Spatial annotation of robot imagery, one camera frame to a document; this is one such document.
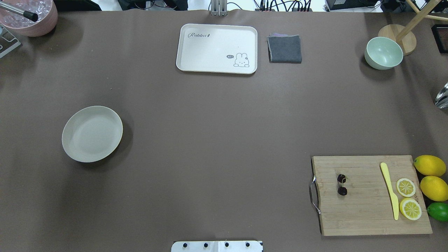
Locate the beige round plate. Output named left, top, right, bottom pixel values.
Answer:
left=61, top=106, right=123, bottom=163

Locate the bamboo cutting board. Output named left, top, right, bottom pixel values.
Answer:
left=310, top=156, right=433, bottom=236

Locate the white cup rack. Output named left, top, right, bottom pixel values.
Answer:
left=0, top=25, right=21, bottom=58

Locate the mint green bowl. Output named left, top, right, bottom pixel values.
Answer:
left=364, top=37, right=404, bottom=70

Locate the green lime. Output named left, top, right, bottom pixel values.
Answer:
left=427, top=202, right=448, bottom=222

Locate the metal handle black tip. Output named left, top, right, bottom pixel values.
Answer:
left=0, top=1, right=39, bottom=22

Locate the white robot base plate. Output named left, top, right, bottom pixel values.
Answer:
left=171, top=240, right=264, bottom=252

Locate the metal scoop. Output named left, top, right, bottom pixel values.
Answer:
left=434, top=82, right=448, bottom=110

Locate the white rabbit tray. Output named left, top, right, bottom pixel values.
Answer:
left=176, top=23, right=258, bottom=75

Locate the yellow plastic knife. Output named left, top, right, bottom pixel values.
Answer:
left=380, top=162, right=399, bottom=221

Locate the pink bowl with ice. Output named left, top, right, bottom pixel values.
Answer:
left=0, top=0, right=58, bottom=37

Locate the grey folded cloth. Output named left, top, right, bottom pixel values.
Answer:
left=267, top=33, right=302, bottom=64

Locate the whole yellow lemon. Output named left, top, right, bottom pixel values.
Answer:
left=420, top=176, right=448, bottom=202
left=413, top=155, right=447, bottom=177

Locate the wooden mug tree stand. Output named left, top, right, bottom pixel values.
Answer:
left=378, top=0, right=447, bottom=56

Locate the lemon half slice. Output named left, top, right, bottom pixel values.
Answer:
left=396, top=178, right=416, bottom=197
left=399, top=197, right=422, bottom=221

